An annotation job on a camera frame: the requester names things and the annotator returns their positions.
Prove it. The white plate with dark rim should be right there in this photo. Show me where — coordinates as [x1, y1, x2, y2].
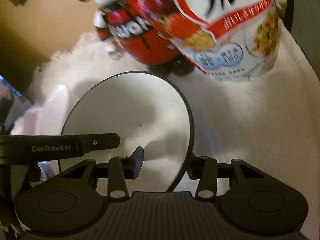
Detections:
[61, 71, 195, 192]

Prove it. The pink plastic tray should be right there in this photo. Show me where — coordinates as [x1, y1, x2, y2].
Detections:
[10, 107, 43, 136]

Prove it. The white plastic bowl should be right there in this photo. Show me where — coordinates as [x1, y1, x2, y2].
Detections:
[36, 85, 69, 135]

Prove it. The white fringed cloth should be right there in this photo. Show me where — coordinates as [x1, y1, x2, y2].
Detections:
[27, 24, 319, 239]

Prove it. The red white robot figure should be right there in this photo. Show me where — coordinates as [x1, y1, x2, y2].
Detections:
[79, 0, 194, 77]

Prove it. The red granola cereal bag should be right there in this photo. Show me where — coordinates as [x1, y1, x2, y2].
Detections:
[124, 0, 278, 81]

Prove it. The dark computer case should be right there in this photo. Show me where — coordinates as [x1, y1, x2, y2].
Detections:
[285, 0, 320, 76]

